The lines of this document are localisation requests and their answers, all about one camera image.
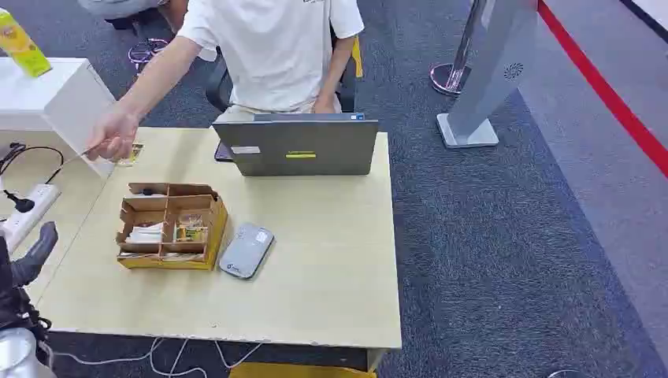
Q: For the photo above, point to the grey laptop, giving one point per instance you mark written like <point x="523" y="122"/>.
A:
<point x="297" y="146"/>

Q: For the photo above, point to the black plug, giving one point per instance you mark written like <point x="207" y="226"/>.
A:
<point x="21" y="203"/>

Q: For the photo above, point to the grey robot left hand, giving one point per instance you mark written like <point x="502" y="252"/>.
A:
<point x="32" y="258"/>

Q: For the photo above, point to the grey kiosk stand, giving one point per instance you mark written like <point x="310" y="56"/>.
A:
<point x="488" y="78"/>

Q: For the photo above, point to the black phone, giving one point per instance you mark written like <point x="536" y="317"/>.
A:
<point x="223" y="152"/>

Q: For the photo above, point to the white card stack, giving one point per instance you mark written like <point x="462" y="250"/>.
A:
<point x="146" y="233"/>

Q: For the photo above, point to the person's right hand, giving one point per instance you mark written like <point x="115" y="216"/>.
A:
<point x="114" y="136"/>

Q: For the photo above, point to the black chair with yellow trim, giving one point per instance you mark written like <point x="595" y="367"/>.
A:
<point x="349" y="73"/>

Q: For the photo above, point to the white cabinet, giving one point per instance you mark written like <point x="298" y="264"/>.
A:
<point x="52" y="99"/>

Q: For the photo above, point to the pale wooden desk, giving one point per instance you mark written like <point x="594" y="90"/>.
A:
<point x="292" y="250"/>

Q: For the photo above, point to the chrome stanchion post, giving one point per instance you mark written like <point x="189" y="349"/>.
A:
<point x="455" y="62"/>

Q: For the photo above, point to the person standing behind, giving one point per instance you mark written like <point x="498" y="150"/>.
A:
<point x="133" y="10"/>

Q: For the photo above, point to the wooden card box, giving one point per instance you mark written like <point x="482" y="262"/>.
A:
<point x="172" y="227"/>

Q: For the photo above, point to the white power strip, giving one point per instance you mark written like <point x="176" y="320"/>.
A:
<point x="26" y="216"/>

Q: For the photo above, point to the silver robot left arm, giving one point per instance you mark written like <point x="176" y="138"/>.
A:
<point x="14" y="355"/>

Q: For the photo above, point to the yellow-green drink carton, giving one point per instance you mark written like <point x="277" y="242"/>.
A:
<point x="21" y="44"/>

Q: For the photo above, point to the yellow box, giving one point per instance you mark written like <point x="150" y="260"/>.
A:
<point x="300" y="371"/>

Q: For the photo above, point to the person in seat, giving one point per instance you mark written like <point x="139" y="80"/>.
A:
<point x="276" y="52"/>

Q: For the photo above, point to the colourful printed card stack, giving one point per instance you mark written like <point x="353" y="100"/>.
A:
<point x="190" y="229"/>

